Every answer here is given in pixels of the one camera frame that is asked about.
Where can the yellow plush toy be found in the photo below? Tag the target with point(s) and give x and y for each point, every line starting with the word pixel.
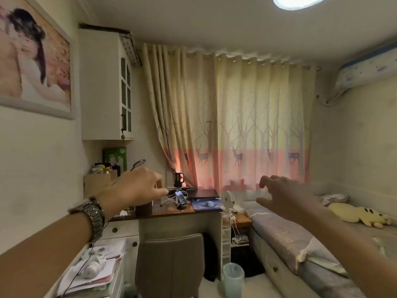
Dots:
pixel 356 214

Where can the blue mouse pad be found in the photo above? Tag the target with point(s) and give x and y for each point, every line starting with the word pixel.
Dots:
pixel 200 206

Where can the small wooden bedside table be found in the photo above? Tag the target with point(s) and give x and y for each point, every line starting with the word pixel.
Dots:
pixel 242 219

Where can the framed portrait picture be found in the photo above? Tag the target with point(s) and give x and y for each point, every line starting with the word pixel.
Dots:
pixel 34 58

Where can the green box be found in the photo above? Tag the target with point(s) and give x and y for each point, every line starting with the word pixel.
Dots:
pixel 115 159

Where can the white crumpled cloth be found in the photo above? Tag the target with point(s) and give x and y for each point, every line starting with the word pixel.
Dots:
pixel 93 265

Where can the covered air conditioner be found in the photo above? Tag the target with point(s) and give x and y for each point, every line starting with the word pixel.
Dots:
pixel 369 71

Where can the round hand mirror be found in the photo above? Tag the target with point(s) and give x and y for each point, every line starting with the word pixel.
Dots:
pixel 138 164

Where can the black laptop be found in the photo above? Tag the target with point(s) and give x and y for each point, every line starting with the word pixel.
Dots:
pixel 203 193

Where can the white desk fan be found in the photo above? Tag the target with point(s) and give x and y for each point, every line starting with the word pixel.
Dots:
pixel 229 200

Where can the small yellow toy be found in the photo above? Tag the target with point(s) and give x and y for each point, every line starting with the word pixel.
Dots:
pixel 102 169

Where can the pale padded headboard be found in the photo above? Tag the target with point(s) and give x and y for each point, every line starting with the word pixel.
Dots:
pixel 366 195

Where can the silver metal wristwatch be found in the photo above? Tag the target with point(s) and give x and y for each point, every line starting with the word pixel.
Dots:
pixel 93 215

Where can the round ceiling light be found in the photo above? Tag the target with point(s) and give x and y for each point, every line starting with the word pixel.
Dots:
pixel 299 1

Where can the white wall cabinet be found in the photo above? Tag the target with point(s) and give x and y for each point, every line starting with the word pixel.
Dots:
pixel 99 89

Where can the person's left hand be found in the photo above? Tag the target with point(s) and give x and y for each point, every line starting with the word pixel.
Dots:
pixel 133 189

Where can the white low cabinet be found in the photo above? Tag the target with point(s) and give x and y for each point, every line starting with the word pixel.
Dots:
pixel 116 285

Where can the translucent plastic drawer unit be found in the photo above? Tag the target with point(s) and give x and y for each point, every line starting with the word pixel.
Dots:
pixel 226 238

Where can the floral pillow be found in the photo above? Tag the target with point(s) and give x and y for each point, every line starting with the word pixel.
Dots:
pixel 333 199

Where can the cream pink deer curtain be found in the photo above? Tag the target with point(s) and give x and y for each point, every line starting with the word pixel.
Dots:
pixel 248 121

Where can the person's right hand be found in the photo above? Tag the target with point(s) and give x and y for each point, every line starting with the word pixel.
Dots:
pixel 288 198

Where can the stack of papers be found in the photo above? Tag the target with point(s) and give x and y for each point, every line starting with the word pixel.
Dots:
pixel 107 273

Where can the white computer mouse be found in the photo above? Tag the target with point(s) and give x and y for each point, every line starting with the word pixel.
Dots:
pixel 210 203

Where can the cardboard box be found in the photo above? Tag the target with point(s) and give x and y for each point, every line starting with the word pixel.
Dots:
pixel 96 184

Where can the white bed frame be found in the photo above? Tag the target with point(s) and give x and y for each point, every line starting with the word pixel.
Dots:
pixel 273 266

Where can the person's left forearm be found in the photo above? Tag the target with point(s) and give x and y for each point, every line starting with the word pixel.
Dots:
pixel 40 260

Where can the translucent trash bin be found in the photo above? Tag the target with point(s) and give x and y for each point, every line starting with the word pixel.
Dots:
pixel 233 280

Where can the gray chair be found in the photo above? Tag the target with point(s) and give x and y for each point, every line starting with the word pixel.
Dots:
pixel 170 263

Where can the black cup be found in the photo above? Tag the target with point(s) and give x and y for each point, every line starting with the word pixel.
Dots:
pixel 178 180

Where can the person's right forearm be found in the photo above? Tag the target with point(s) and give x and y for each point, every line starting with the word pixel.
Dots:
pixel 356 254

